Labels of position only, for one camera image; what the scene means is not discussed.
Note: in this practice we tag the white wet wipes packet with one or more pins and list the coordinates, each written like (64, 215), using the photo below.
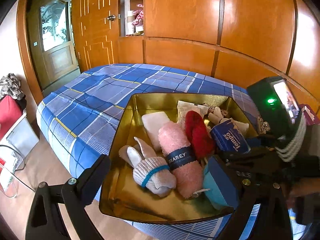
(190, 110)

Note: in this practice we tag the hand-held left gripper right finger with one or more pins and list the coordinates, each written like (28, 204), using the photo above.
(222, 182)

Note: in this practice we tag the white glove bundle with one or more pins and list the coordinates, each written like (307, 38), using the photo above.
(155, 175)

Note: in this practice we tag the pink ornament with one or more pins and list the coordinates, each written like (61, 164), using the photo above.
(138, 17)

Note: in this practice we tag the purple cardboard tissue box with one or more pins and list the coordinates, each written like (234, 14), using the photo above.
(310, 115)

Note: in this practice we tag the pink towel with navy band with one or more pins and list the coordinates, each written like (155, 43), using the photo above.
(185, 175)

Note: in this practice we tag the glass side table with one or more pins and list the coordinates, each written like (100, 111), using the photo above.
(10, 170)

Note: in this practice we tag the black white striped cloth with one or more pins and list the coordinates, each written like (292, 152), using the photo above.
(292, 140)

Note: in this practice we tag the blue pocket tissue pack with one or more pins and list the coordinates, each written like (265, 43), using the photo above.
(227, 136)

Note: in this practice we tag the wooden wardrobe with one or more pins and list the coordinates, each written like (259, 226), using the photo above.
(187, 17)

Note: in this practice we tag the person's right hand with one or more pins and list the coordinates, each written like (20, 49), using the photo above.
(305, 190)

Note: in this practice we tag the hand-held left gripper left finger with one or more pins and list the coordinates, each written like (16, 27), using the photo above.
(96, 175)

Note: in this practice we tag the small beige bundle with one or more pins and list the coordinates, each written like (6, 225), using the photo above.
(217, 115)

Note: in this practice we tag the metal door knob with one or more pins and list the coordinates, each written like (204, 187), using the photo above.
(111, 18)

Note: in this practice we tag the red fluffy cloth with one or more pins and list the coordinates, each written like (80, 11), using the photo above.
(198, 135)

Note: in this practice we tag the wooden door with frosted glass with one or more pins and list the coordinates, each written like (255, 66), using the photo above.
(55, 45)

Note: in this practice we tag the gold metal tin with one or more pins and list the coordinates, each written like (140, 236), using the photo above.
(125, 192)

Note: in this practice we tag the grey storage box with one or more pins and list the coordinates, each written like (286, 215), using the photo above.
(25, 137)

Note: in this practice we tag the small white soft pack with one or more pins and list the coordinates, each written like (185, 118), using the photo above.
(155, 127)

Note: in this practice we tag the patterned grey clothes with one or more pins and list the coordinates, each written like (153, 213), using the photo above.
(12, 85)

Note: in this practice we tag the blue plush toy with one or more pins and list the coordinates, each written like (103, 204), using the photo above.
(212, 190)

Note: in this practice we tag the red box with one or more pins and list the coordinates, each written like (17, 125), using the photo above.
(10, 115)

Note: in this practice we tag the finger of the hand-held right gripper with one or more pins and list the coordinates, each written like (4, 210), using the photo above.
(252, 160)
(265, 142)

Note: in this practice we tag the blue plaid bed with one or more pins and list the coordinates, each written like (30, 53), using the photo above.
(100, 95)

